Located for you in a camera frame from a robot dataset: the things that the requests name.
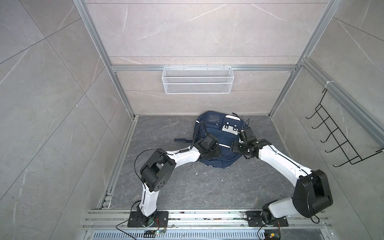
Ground navy blue student backpack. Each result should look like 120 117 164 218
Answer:
193 111 248 169

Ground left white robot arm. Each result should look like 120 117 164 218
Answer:
138 134 221 217

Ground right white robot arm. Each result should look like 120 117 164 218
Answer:
231 127 333 224

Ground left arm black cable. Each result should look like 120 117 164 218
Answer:
190 121 209 149

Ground white wire mesh basket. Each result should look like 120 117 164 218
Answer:
162 66 235 95

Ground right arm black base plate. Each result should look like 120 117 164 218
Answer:
243 210 289 227

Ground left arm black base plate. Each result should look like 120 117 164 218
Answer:
127 211 169 228

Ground black wire hook rack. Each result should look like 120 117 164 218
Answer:
306 89 384 168

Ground aluminium front rail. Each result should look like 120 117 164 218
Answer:
81 209 332 230

